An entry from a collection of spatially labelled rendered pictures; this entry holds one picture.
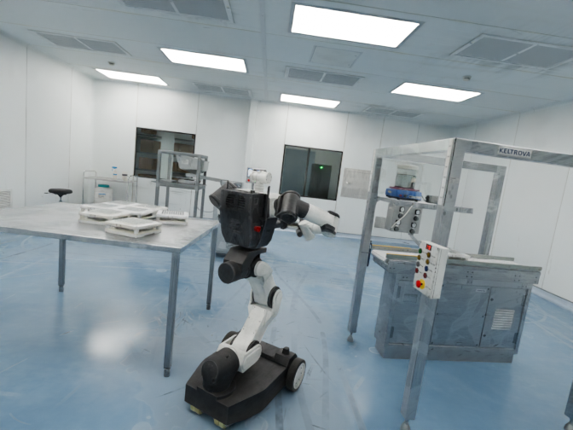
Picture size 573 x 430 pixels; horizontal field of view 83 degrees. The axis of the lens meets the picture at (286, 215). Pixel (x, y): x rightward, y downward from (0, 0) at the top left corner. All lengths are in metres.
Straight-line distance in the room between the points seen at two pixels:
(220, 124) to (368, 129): 3.41
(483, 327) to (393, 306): 0.83
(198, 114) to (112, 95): 1.90
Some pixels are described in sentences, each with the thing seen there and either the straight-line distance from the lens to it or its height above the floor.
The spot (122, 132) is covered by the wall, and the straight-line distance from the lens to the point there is 8.29.
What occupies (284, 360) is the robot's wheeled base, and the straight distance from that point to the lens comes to 2.24.
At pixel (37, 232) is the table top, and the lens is 2.43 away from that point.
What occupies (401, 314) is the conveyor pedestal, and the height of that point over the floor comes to 0.38.
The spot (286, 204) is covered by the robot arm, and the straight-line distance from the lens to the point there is 1.65.
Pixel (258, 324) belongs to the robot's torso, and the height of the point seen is 0.43.
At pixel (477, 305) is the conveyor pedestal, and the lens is 3.12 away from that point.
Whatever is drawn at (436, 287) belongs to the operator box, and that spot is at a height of 0.90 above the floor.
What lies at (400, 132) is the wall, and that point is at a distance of 8.21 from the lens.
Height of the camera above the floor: 1.37
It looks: 7 degrees down
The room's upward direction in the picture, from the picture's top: 7 degrees clockwise
